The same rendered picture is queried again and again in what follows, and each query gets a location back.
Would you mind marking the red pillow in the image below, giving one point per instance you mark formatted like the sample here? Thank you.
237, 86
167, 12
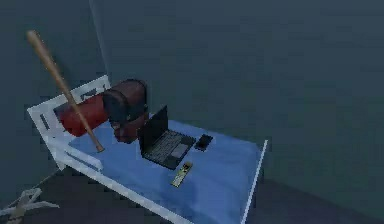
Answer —
87, 113

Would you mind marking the white bed with blue sheet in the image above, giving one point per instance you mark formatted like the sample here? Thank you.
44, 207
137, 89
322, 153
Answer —
216, 186

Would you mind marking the dark brown backpack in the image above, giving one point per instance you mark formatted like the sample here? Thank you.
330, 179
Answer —
128, 100

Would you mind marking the black laptop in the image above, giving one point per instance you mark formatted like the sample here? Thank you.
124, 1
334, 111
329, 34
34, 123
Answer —
166, 146

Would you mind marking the wooden baseball bat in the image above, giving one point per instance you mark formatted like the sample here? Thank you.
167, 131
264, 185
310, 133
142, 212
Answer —
53, 70

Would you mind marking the black phone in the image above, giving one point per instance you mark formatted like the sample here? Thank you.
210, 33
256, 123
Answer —
203, 142

